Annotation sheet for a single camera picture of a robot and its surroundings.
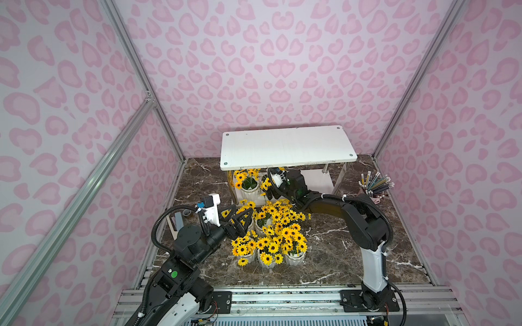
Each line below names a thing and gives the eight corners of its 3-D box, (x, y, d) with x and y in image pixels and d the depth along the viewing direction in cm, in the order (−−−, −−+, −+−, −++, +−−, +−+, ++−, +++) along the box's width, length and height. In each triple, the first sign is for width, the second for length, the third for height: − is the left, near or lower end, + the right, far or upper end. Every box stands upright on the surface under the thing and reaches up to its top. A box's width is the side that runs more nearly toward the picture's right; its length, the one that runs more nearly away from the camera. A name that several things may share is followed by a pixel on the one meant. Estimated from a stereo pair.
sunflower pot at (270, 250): (264, 275, 81) (263, 263, 69) (257, 251, 87) (255, 236, 75) (284, 268, 83) (287, 255, 71) (277, 245, 89) (278, 230, 77)
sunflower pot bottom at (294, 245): (282, 266, 83) (284, 250, 70) (281, 241, 90) (283, 222, 76) (302, 266, 83) (308, 250, 70) (299, 240, 90) (304, 222, 76)
